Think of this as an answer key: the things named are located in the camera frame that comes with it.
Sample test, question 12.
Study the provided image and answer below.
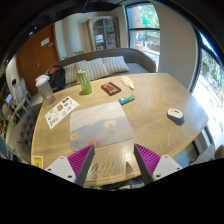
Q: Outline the white and grey computer mouse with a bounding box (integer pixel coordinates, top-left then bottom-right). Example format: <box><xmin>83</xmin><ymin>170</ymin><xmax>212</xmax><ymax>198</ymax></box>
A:
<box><xmin>167</xmin><ymin>108</ymin><xmax>185</xmax><ymax>125</ymax></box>

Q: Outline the white sticker sheet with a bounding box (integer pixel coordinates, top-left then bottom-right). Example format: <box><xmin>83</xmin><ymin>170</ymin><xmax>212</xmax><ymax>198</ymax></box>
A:
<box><xmin>45</xmin><ymin>96</ymin><xmax>79</xmax><ymax>129</ymax></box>

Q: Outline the striped cushion middle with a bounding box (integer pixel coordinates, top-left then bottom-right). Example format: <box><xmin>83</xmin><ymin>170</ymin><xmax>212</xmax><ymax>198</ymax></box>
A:
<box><xmin>76</xmin><ymin>58</ymin><xmax>109</xmax><ymax>80</ymax></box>

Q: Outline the grey curved sofa bench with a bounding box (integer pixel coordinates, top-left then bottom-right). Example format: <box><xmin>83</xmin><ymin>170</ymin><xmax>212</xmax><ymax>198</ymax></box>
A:
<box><xmin>46</xmin><ymin>47</ymin><xmax>157</xmax><ymax>90</ymax></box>

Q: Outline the white chair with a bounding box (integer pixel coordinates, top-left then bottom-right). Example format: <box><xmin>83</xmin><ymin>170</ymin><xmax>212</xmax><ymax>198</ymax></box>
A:
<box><xmin>12</xmin><ymin>80</ymin><xmax>29</xmax><ymax>112</ymax></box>

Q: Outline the striped cushion left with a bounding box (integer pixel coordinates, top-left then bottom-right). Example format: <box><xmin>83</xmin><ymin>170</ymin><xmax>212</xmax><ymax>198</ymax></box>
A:
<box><xmin>64</xmin><ymin>63</ymin><xmax>77</xmax><ymax>84</ymax></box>

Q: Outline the clear shaker bottle white lid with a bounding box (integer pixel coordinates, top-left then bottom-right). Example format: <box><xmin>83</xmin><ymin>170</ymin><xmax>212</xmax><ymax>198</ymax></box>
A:
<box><xmin>36</xmin><ymin>75</ymin><xmax>55</xmax><ymax>104</ymax></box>

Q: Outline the blue green small packet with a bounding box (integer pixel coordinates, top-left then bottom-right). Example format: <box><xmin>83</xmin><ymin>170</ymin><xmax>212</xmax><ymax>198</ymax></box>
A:
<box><xmin>119</xmin><ymin>94</ymin><xmax>135</xmax><ymax>105</ymax></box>

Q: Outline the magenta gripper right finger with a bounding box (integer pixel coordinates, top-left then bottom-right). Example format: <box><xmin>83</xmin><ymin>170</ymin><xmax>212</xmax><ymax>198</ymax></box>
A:
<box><xmin>134</xmin><ymin>144</ymin><xmax>182</xmax><ymax>185</ymax></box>

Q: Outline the brown wooden door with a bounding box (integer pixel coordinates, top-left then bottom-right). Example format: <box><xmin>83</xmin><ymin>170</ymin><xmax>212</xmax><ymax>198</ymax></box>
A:
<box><xmin>16</xmin><ymin>25</ymin><xmax>59</xmax><ymax>95</ymax></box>

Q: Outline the yellow sticky note card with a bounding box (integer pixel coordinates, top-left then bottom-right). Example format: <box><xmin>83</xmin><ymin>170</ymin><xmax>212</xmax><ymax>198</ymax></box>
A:
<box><xmin>31</xmin><ymin>155</ymin><xmax>43</xmax><ymax>168</ymax></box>

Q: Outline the grey tufted chair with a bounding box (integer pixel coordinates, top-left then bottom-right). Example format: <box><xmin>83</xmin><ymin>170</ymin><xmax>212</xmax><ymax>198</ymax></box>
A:
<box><xmin>16</xmin><ymin>104</ymin><xmax>42</xmax><ymax>164</ymax></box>

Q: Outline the striped cushion right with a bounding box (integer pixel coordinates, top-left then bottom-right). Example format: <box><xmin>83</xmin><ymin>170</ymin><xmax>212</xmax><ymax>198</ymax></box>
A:
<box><xmin>102</xmin><ymin>56</ymin><xmax>129</xmax><ymax>74</ymax></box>

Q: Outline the wooden glass door cabinet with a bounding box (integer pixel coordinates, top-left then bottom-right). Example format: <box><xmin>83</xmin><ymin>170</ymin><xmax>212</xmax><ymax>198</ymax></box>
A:
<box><xmin>87</xmin><ymin>16</ymin><xmax>120</xmax><ymax>51</ymax></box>

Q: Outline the green drink can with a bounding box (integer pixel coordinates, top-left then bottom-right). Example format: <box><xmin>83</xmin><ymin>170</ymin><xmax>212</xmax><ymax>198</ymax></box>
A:
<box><xmin>78</xmin><ymin>69</ymin><xmax>92</xmax><ymax>95</ymax></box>

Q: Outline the striped cushion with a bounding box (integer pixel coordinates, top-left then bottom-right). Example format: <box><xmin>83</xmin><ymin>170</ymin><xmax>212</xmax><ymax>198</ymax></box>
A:
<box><xmin>64</xmin><ymin>63</ymin><xmax>77</xmax><ymax>84</ymax></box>
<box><xmin>76</xmin><ymin>58</ymin><xmax>109</xmax><ymax>80</ymax></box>
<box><xmin>102</xmin><ymin>56</ymin><xmax>129</xmax><ymax>74</ymax></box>

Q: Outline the white plastic wrapped item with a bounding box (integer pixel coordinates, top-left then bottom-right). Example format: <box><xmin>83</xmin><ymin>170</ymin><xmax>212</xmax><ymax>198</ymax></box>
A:
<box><xmin>121</xmin><ymin>76</ymin><xmax>134</xmax><ymax>89</ymax></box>

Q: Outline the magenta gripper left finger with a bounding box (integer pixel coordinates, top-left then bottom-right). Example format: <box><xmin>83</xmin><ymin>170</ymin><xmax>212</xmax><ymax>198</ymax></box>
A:
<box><xmin>46</xmin><ymin>145</ymin><xmax>95</xmax><ymax>186</ymax></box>

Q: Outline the black and orange backpack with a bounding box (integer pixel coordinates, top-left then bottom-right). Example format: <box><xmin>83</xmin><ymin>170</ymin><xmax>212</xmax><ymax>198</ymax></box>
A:
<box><xmin>48</xmin><ymin>66</ymin><xmax>66</xmax><ymax>92</ymax></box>

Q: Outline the floral landscape mouse pad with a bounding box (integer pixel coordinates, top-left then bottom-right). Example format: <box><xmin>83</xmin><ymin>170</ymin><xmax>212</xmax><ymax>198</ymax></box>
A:
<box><xmin>70</xmin><ymin>101</ymin><xmax>134</xmax><ymax>151</ymax></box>

